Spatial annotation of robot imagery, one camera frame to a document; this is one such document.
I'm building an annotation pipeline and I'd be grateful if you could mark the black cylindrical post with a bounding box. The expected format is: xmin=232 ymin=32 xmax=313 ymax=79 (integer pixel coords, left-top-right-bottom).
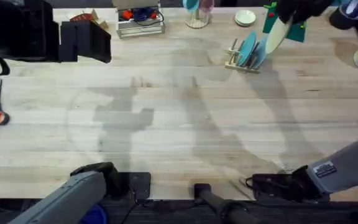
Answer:
xmin=193 ymin=182 xmax=260 ymax=224

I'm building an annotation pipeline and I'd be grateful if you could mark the cream plate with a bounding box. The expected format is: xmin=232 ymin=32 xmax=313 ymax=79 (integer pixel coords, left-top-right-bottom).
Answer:
xmin=265 ymin=16 xmax=293 ymax=54

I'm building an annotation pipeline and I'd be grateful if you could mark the teal plate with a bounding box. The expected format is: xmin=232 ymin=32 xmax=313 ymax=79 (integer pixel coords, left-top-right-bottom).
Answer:
xmin=237 ymin=30 xmax=257 ymax=67

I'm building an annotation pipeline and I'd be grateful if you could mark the small white plate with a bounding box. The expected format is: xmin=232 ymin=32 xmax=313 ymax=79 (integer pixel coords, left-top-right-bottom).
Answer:
xmin=234 ymin=9 xmax=257 ymax=27

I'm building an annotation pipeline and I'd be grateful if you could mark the teal cup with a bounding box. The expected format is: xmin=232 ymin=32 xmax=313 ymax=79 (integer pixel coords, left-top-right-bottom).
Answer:
xmin=182 ymin=0 xmax=200 ymax=12

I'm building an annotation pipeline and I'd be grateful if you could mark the pink cup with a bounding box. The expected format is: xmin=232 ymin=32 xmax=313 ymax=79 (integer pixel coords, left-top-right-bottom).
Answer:
xmin=199 ymin=0 xmax=215 ymax=13

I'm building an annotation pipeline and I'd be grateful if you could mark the box filled with tools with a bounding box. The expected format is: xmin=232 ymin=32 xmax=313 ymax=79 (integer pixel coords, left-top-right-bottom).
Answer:
xmin=112 ymin=0 xmax=167 ymax=40

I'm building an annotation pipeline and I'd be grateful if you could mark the light blue plate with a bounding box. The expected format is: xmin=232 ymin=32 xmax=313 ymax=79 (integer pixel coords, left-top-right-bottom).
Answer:
xmin=252 ymin=33 xmax=269 ymax=70

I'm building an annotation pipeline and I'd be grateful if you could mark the wooden peg rack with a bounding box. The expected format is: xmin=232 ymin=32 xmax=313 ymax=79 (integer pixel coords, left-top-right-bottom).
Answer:
xmin=224 ymin=37 xmax=261 ymax=75

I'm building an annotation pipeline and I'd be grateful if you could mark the green board with toy blocks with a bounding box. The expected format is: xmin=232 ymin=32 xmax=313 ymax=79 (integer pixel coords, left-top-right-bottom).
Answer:
xmin=262 ymin=1 xmax=307 ymax=43

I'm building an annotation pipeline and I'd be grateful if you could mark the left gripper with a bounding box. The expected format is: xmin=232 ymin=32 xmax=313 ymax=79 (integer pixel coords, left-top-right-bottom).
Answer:
xmin=59 ymin=20 xmax=112 ymax=64

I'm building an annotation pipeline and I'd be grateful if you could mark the wooden cup stand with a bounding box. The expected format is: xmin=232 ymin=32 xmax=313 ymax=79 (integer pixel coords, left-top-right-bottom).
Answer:
xmin=185 ymin=6 xmax=213 ymax=29

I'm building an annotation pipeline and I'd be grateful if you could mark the blue round object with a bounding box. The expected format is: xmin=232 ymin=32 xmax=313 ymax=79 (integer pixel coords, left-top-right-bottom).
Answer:
xmin=78 ymin=203 xmax=108 ymax=224

